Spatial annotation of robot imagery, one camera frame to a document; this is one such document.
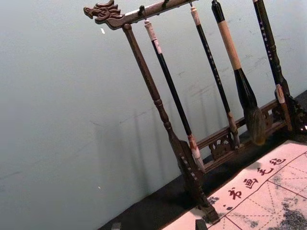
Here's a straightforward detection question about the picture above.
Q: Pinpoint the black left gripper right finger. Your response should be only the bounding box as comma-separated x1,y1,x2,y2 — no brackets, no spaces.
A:
195,218,210,230

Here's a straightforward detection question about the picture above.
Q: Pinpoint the black table cloth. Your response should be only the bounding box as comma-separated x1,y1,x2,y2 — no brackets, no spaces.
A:
97,89,307,230

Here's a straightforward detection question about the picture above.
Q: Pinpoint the pink gridded calligraphy felt mat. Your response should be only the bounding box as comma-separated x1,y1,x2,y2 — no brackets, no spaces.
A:
162,139,307,230

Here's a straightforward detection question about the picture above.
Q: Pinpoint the black brush with white cap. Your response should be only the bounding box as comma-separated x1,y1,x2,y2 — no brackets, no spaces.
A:
143,20,206,173

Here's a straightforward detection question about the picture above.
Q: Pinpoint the thin black brush, grey tip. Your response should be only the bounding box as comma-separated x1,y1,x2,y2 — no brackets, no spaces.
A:
190,6,241,150

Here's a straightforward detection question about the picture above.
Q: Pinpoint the dark wooden dragon-head brush rack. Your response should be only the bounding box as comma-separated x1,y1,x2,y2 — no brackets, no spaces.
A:
83,0,307,225

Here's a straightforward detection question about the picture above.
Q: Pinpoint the black brush with brown tip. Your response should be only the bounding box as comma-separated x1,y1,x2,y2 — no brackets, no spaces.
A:
252,0,294,132

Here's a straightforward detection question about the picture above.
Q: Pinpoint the large brush with beige handle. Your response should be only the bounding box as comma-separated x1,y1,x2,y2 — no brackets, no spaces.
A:
211,0,267,146

